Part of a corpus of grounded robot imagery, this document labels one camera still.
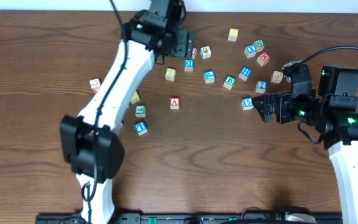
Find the red I block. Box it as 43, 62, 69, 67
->
191, 47, 198, 59

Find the blue 2 block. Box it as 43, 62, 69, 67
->
255, 80, 267, 93

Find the red A block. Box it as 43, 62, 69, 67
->
170, 97, 180, 110

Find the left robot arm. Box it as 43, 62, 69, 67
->
60, 0, 195, 223

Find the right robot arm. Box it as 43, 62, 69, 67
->
252, 63, 358, 223

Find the yellow block centre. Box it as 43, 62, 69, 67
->
165, 68, 176, 82

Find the blue D block middle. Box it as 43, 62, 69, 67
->
184, 59, 194, 72

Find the white picture block centre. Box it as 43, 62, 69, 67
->
200, 46, 211, 60

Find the white block far right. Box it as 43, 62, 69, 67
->
271, 71, 283, 84

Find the blue P block centre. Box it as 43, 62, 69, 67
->
204, 70, 216, 84

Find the yellow block tilted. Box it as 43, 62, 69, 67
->
131, 91, 140, 104

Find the yellow block top right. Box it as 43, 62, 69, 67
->
228, 28, 239, 42

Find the red M block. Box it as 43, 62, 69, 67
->
257, 52, 270, 66

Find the green 7 block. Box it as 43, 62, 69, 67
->
135, 105, 146, 118

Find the white red picture block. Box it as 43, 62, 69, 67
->
89, 78, 101, 93

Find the green B block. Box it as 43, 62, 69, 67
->
223, 75, 236, 90

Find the green N block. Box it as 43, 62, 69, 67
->
254, 40, 265, 52

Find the blue 5 block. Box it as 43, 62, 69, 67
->
241, 97, 254, 110

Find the blue H block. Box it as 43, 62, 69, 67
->
239, 67, 252, 81

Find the blue X block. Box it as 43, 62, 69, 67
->
244, 45, 257, 58

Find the blue L block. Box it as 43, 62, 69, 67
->
134, 121, 148, 136

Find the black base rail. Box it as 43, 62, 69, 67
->
35, 213, 342, 224

